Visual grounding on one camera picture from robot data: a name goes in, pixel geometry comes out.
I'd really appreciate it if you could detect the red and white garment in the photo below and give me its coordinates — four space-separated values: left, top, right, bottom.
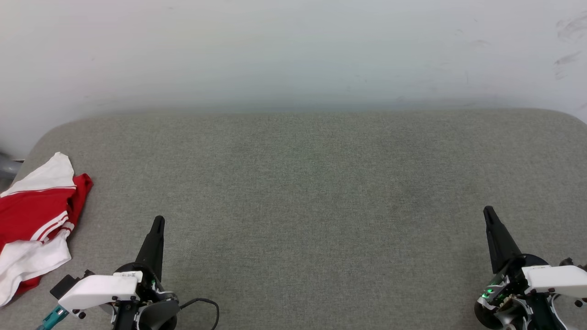
0 152 94 307

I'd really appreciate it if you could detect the teal cable connector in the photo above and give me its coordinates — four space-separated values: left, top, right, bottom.
37 306 70 330

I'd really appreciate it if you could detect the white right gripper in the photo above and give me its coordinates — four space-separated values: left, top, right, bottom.
478 206 587 302

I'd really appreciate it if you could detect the thin black cable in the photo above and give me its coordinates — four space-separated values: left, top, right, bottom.
178 298 220 330

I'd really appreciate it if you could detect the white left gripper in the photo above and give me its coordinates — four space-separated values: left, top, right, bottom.
58 215 179 313

